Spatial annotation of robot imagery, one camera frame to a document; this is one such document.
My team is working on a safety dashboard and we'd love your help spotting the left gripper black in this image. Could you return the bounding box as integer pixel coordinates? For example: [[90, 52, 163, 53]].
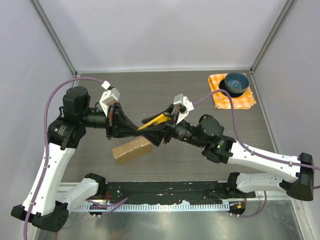
[[80, 101, 140, 140]]

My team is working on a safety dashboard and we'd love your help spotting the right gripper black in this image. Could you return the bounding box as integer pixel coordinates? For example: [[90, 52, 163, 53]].
[[137, 104, 207, 149]]

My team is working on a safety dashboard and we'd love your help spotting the yellow utility knife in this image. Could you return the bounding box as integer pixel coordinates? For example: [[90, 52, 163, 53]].
[[138, 112, 171, 130]]

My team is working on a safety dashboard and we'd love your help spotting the brown cardboard express box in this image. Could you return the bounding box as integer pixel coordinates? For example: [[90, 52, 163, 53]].
[[112, 136, 153, 164]]

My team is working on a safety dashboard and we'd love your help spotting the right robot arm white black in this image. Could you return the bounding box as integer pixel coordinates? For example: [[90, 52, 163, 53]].
[[138, 105, 315, 202]]

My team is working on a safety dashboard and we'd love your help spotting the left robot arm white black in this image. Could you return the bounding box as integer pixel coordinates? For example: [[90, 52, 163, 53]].
[[11, 85, 137, 233]]

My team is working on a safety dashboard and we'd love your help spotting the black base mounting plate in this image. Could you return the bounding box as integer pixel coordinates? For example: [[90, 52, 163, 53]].
[[94, 181, 256, 204]]

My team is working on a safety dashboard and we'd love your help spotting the blue ceramic bowl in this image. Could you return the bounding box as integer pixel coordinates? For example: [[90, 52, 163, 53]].
[[224, 72, 250, 94]]

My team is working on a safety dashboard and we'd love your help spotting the orange checkered cloth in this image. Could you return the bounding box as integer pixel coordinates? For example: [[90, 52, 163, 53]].
[[207, 73, 257, 110]]

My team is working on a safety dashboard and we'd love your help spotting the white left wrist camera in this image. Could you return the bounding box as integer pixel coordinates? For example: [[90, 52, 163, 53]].
[[99, 81, 120, 117]]

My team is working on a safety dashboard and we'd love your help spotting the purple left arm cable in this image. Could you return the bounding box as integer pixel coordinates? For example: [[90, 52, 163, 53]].
[[22, 76, 130, 240]]

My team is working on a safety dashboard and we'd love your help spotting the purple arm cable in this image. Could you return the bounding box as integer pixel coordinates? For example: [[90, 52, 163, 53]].
[[192, 89, 320, 218], [22, 76, 130, 240]]

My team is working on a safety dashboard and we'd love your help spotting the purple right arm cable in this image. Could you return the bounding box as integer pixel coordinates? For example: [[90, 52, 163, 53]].
[[192, 89, 320, 218]]

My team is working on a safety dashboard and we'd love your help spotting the white slotted cable duct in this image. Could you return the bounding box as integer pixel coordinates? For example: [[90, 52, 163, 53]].
[[72, 201, 230, 214]]

